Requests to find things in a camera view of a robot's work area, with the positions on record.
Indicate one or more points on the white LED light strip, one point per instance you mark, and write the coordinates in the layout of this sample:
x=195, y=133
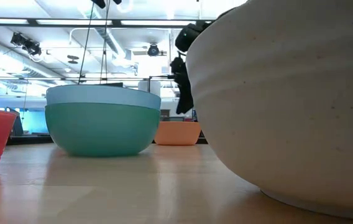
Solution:
x=2, y=21
x=158, y=22
x=71, y=22

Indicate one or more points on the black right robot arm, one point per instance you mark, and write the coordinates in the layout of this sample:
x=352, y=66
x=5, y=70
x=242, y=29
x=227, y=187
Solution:
x=189, y=35

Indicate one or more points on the white speckled bowl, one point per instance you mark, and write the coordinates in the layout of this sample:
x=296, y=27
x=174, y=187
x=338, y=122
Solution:
x=288, y=109

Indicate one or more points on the black background stand frame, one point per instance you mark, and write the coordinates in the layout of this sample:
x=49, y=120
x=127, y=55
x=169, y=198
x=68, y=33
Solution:
x=161, y=76

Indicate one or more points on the light blue plastic bowl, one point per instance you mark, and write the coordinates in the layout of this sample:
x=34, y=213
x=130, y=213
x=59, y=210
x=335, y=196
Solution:
x=102, y=95

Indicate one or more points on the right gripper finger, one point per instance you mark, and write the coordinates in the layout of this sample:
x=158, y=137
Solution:
x=184, y=102

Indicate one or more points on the green plastic bowl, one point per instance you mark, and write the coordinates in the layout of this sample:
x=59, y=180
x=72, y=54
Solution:
x=102, y=130

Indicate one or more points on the black overhead camera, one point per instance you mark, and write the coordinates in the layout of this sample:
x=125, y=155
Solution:
x=153, y=49

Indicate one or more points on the silver ventilation duct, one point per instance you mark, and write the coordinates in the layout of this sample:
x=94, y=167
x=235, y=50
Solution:
x=108, y=37

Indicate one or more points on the peach orange plastic bowl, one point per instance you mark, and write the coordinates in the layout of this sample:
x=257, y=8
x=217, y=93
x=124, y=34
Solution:
x=176, y=133

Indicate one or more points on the black ceiling disc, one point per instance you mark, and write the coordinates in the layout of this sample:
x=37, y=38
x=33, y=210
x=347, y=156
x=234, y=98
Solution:
x=73, y=59

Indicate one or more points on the black spotlight cluster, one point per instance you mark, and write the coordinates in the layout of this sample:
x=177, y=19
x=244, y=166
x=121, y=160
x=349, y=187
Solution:
x=25, y=45

